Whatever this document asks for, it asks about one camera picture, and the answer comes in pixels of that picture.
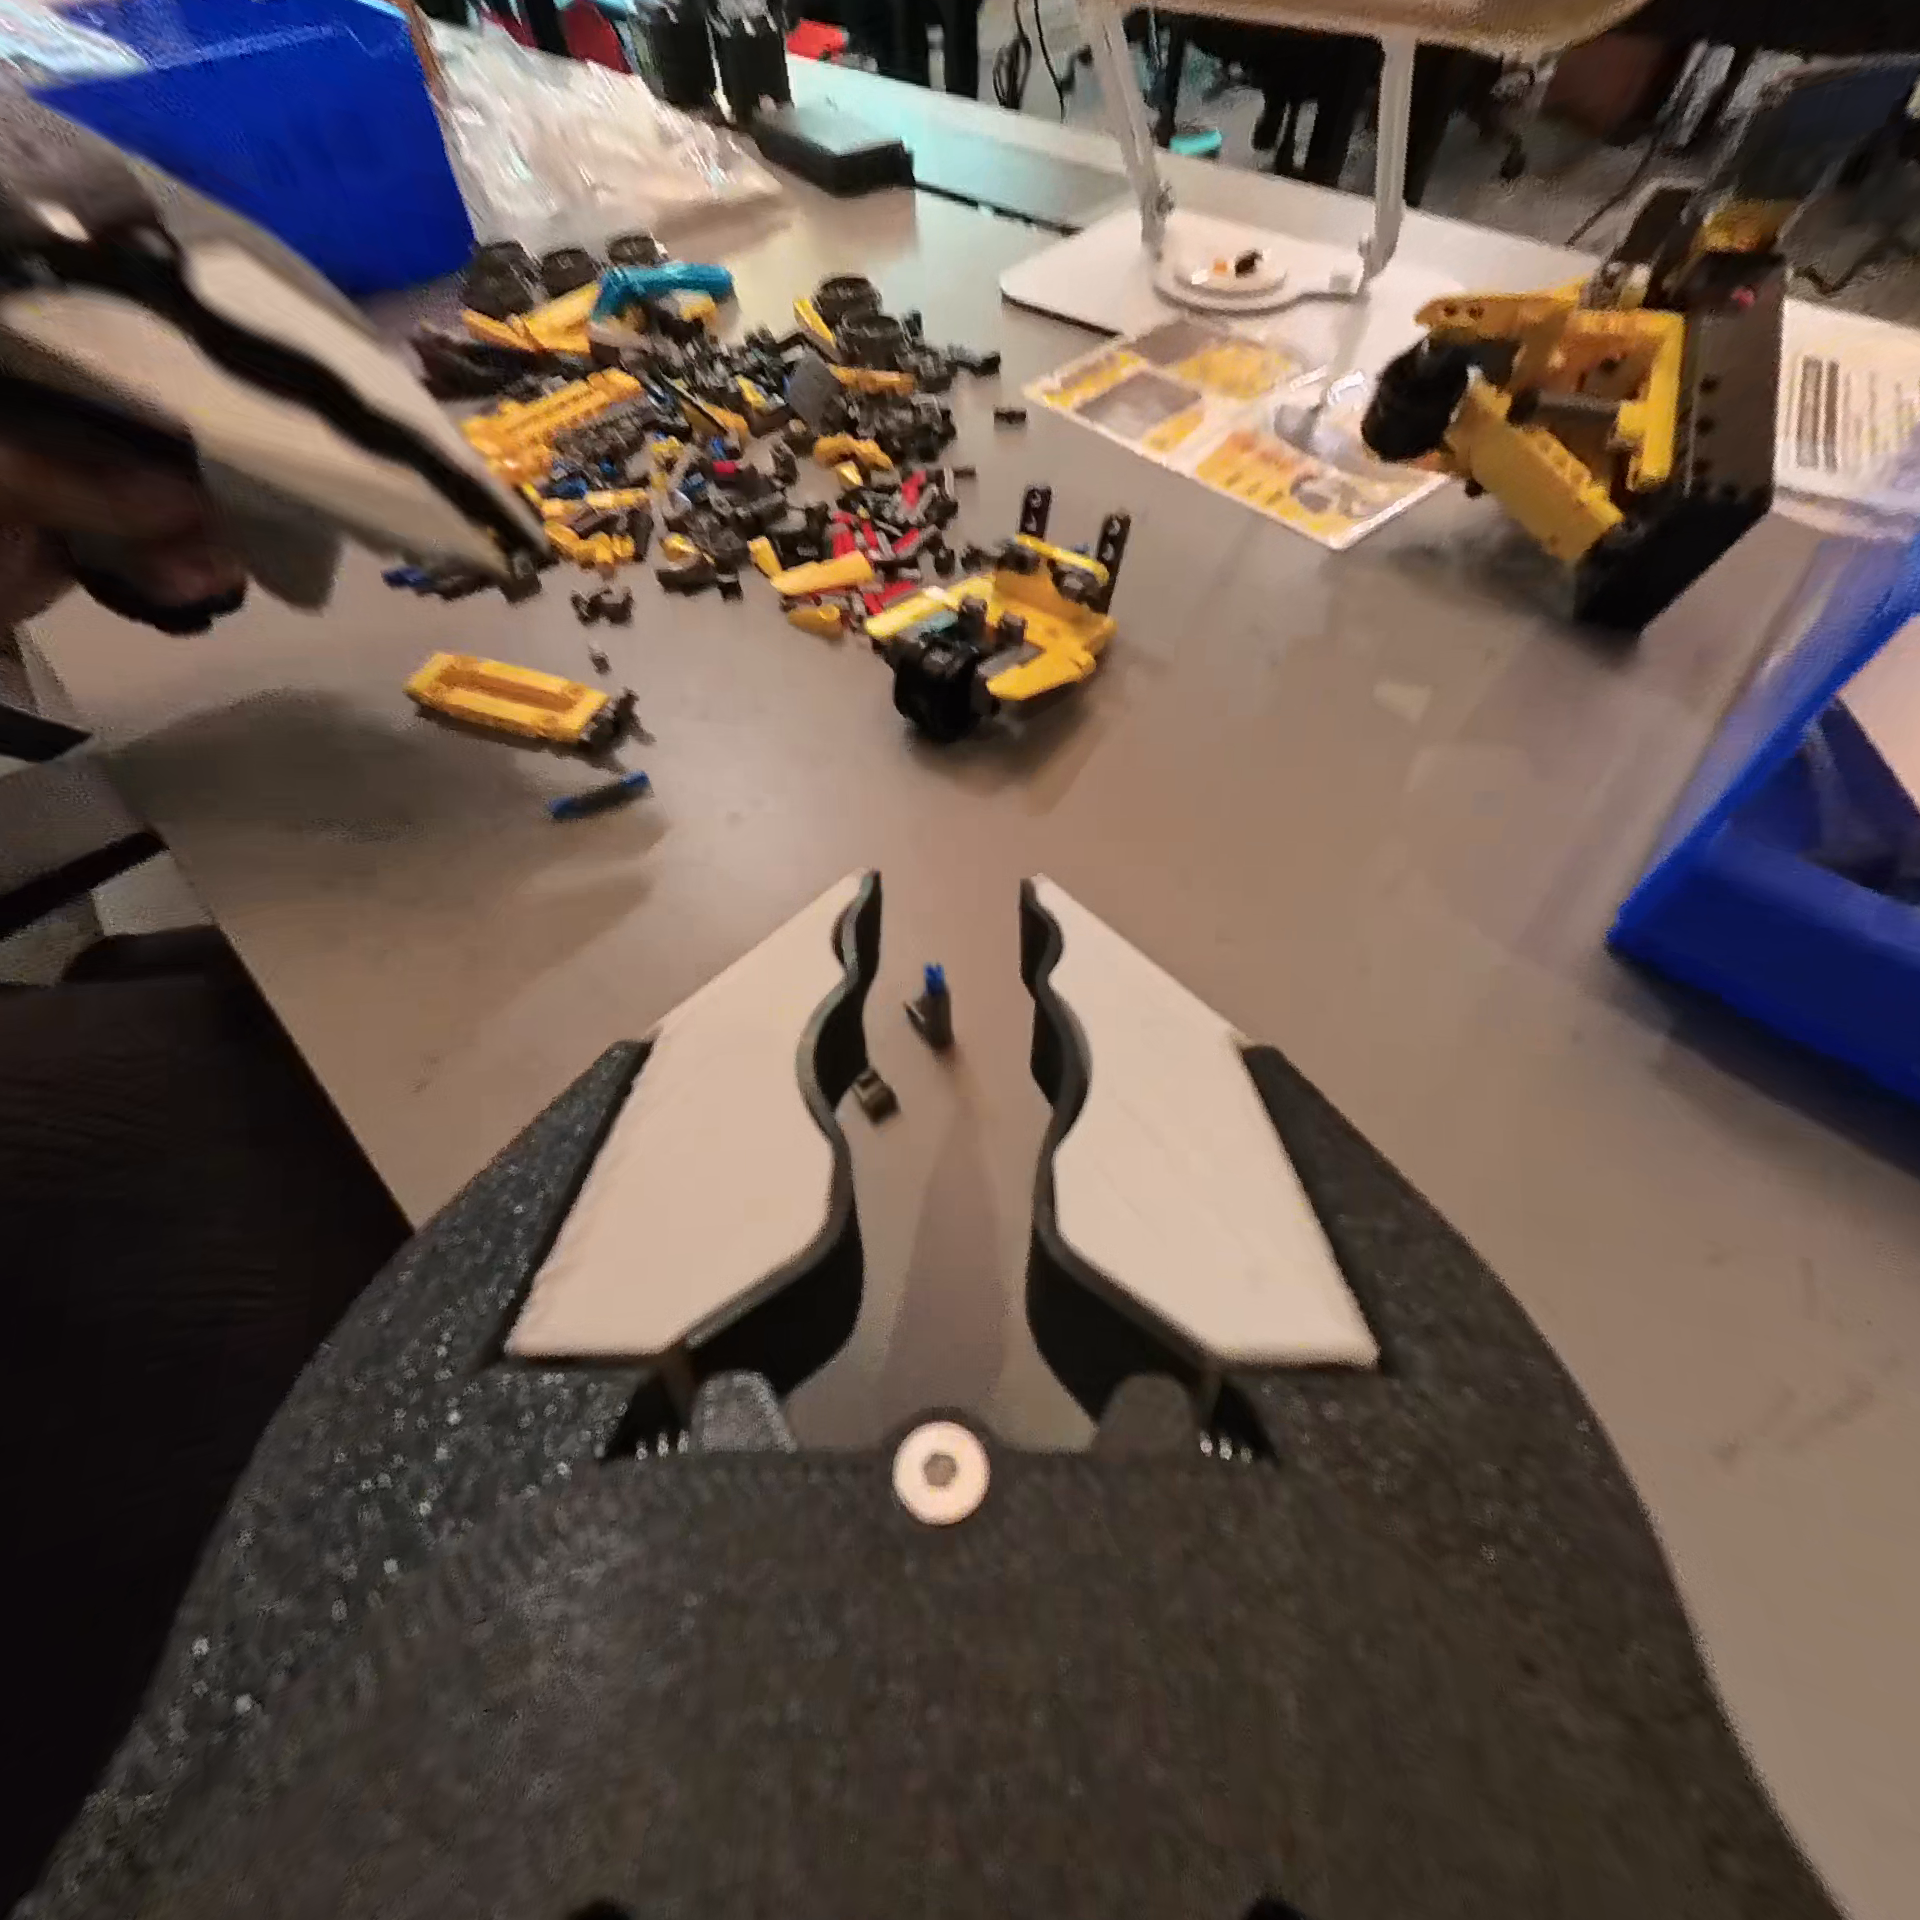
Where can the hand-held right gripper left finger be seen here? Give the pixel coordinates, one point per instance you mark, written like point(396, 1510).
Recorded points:
point(673, 1203)

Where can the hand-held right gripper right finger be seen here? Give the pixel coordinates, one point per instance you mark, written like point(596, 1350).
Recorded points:
point(1201, 1214)

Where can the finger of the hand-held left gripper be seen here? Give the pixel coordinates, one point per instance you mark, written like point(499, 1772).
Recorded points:
point(224, 421)
point(360, 375)

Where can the grey toy sleeve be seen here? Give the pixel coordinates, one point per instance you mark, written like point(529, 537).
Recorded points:
point(600, 793)
point(932, 1021)

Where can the yellow panel with grey pins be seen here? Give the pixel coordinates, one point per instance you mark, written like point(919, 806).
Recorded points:
point(496, 692)

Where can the pile of toy building pieces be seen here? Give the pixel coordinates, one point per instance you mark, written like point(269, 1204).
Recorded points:
point(706, 448)

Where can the grey black elbow connector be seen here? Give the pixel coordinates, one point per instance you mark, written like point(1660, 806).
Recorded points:
point(600, 605)

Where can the person's left hand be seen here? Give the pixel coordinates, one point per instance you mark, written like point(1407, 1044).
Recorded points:
point(91, 524)

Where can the dark grey toy wheel hub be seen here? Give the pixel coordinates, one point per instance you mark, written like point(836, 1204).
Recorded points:
point(569, 270)
point(631, 249)
point(847, 296)
point(881, 337)
point(504, 275)

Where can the clear plastic bag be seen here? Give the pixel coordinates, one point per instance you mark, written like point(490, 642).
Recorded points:
point(600, 134)

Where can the small black device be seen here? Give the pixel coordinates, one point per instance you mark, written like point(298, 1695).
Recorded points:
point(724, 53)

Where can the flat black box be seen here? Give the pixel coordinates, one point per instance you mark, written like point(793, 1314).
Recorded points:
point(836, 149)

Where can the person's black clothed body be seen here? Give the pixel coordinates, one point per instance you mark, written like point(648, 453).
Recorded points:
point(149, 1203)

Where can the small yellow toy vehicle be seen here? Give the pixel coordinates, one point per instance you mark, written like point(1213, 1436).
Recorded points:
point(1024, 627)

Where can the blue storage bin with tag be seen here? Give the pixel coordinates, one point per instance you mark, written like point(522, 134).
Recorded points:
point(1769, 928)

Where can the yellow sticker sheet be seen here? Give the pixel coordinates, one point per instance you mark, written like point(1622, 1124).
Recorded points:
point(1201, 405)

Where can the large yellow black toy model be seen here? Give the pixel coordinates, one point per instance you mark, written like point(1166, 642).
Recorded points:
point(1589, 405)

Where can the white paper sheet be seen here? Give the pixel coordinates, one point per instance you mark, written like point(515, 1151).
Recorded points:
point(1854, 394)

